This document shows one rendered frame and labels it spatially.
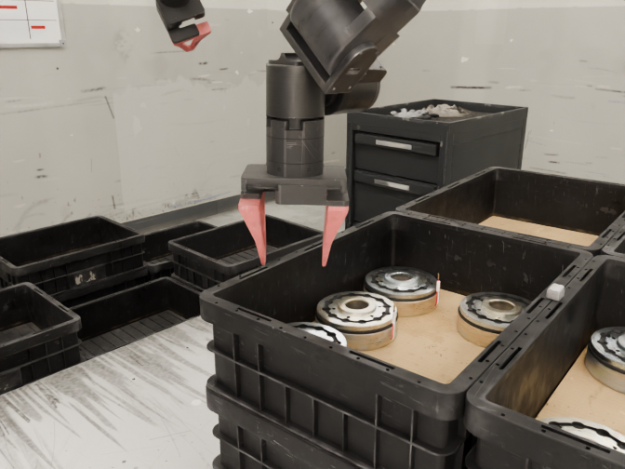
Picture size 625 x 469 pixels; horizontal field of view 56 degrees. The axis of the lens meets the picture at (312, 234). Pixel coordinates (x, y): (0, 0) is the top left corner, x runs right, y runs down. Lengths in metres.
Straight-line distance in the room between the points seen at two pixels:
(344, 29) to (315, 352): 0.28
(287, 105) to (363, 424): 0.30
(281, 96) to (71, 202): 3.06
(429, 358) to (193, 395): 0.35
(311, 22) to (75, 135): 3.05
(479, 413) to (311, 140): 0.28
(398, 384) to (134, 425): 0.45
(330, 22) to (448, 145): 1.58
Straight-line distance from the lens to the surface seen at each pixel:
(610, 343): 0.75
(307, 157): 0.57
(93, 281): 1.87
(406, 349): 0.73
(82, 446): 0.84
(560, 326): 0.65
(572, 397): 0.70
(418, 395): 0.49
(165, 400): 0.89
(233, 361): 0.63
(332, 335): 0.70
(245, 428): 0.66
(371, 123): 2.25
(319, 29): 0.53
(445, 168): 2.09
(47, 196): 3.51
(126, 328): 1.81
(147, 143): 3.74
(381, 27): 0.52
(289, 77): 0.56
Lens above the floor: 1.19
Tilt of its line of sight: 19 degrees down
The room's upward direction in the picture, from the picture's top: straight up
